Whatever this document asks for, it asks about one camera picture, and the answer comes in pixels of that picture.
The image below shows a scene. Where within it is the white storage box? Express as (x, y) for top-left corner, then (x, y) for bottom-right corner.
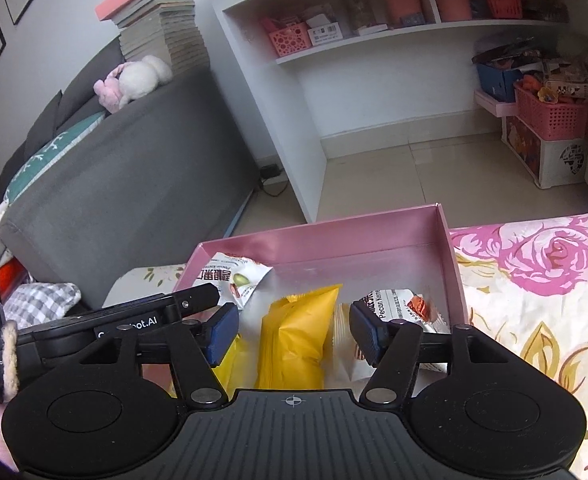
(501, 116), (588, 190)

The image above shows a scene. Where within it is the teal pillow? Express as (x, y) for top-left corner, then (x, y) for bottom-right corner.
(3, 112), (106, 204)

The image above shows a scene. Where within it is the white bookshelf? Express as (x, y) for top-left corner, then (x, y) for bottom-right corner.
(208, 0), (588, 226)

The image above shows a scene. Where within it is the yellow blue-label packet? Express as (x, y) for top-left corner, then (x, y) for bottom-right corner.
(214, 335), (258, 398)

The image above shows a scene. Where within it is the grey sofa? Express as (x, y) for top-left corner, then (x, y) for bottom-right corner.
(0, 42), (259, 310)

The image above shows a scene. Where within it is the pink snack box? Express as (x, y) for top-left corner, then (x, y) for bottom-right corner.
(141, 201), (471, 396)

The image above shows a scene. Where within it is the red small basket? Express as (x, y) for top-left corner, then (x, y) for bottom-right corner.
(487, 0), (523, 20)

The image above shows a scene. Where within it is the blue storage bin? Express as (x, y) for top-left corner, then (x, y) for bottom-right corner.
(476, 64), (523, 103)

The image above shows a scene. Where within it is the pink white plush toy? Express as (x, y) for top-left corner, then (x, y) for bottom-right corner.
(93, 55), (172, 114)

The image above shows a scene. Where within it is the white green carton packet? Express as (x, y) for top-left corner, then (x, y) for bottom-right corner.
(193, 252), (272, 311)

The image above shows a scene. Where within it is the pink plastic basket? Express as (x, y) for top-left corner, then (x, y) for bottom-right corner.
(513, 81), (588, 141)

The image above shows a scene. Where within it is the power strip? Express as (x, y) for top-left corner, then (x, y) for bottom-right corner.
(259, 162), (288, 185)

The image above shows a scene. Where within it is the stack of books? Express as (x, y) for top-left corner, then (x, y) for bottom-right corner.
(96, 0), (210, 75)

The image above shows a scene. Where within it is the large yellow snack bag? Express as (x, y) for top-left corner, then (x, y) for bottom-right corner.
(255, 284), (342, 390)

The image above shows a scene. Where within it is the grey checkered cushion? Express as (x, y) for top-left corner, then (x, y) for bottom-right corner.
(2, 283), (81, 330)

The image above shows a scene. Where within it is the white pecan kernel packet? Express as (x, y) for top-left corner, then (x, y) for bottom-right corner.
(332, 289), (450, 384)

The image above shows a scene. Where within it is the floral tablecloth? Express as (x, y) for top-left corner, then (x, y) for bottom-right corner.
(105, 214), (588, 479)

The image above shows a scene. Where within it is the small pink lattice basket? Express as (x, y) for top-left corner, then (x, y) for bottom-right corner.
(268, 23), (311, 58)

